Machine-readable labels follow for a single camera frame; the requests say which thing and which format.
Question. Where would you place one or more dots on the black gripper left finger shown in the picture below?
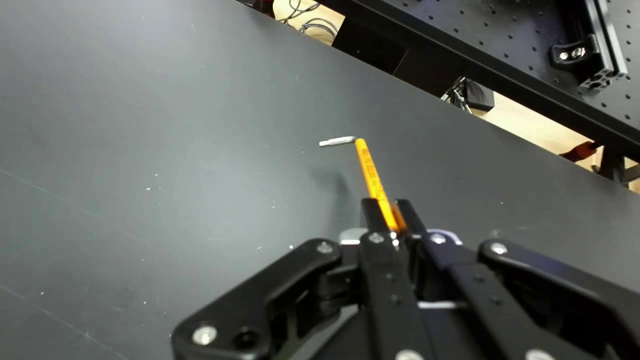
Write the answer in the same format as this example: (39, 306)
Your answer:
(391, 301)

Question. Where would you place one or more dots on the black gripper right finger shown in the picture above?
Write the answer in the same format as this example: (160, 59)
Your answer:
(481, 287)

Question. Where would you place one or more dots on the orange tool with metal tip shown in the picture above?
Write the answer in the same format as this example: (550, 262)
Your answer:
(372, 176)

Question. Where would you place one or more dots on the dark table leg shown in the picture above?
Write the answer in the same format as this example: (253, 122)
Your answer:
(614, 163)

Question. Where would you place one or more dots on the small black foot block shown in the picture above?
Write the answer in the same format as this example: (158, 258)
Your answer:
(477, 95)

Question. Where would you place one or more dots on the black perforated breadboard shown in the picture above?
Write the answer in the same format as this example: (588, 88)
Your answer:
(507, 32)

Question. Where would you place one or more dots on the black rail with bracket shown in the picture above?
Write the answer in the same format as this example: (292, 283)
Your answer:
(593, 46)

